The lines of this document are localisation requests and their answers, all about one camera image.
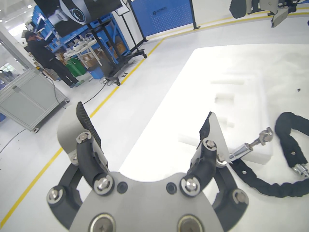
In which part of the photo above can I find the white desk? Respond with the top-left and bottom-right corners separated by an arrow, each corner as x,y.
63,36 -> 105,68

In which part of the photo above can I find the black sign stand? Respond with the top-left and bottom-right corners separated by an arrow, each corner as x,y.
115,0 -> 148,43

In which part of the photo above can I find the black sleeved chain lock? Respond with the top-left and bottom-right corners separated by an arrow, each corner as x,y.
229,112 -> 309,198

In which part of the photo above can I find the white foam tray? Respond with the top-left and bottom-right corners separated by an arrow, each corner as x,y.
178,73 -> 274,165

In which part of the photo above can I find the blue bin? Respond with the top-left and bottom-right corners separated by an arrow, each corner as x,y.
88,67 -> 105,80

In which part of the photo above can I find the blue storage rack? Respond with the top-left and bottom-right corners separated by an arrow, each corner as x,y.
31,5 -> 127,62

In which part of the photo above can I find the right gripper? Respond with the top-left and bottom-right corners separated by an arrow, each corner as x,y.
229,0 -> 299,28

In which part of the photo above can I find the blue pegboard partition panel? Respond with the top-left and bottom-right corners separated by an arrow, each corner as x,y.
127,0 -> 201,43

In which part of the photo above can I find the grey aluminium frame cabinet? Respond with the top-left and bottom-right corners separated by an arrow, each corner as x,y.
0,68 -> 71,133

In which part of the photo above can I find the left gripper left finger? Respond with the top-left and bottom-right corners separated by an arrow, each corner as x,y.
47,102 -> 114,230

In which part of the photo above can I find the black wheeled monitor stand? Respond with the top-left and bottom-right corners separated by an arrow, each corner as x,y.
86,13 -> 148,86

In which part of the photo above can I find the person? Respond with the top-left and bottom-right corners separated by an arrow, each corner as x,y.
22,31 -> 85,89

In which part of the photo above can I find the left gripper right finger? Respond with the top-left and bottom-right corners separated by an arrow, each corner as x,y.
180,112 -> 249,226

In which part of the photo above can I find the white partition panel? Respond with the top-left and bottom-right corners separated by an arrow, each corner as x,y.
188,0 -> 277,25

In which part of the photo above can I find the green bin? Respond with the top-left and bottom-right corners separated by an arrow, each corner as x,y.
65,57 -> 86,78

